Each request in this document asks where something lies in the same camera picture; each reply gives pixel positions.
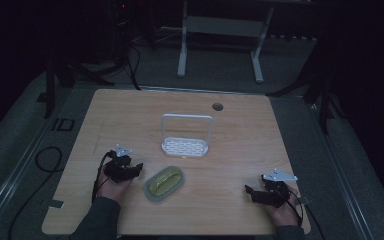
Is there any white metal stand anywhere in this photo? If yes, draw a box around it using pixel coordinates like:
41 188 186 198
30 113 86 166
176 0 276 85

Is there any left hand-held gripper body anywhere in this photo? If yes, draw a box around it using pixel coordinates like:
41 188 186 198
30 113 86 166
104 143 139 184

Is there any black floor cable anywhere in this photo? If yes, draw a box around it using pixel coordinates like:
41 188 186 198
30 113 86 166
7 145 64 240

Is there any person's left hand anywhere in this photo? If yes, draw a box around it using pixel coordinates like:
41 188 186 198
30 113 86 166
96 165 133 204

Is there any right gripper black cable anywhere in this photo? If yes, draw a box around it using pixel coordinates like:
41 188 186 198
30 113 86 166
286 193 328 240

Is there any black tripod stand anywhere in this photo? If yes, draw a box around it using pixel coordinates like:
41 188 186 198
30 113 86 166
43 33 142 120
265 39 348 136

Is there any grey tape strip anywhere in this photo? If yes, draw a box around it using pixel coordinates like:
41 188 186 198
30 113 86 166
294 195 312 206
47 198 65 210

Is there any white slotted rack with handle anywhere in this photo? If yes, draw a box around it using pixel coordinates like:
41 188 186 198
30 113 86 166
160 113 214 159

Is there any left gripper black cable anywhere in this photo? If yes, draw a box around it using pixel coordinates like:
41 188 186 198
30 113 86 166
91 150 118 204

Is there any person's right hand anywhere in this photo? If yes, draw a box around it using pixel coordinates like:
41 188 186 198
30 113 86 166
265 185 303 228

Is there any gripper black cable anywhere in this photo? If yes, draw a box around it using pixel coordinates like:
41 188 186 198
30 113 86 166
91 150 118 204
286 193 328 240

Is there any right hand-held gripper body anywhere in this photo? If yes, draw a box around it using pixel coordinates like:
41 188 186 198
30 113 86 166
260 168 299 209

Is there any grey dish with green soap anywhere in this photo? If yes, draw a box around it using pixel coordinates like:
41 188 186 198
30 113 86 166
142 165 185 203

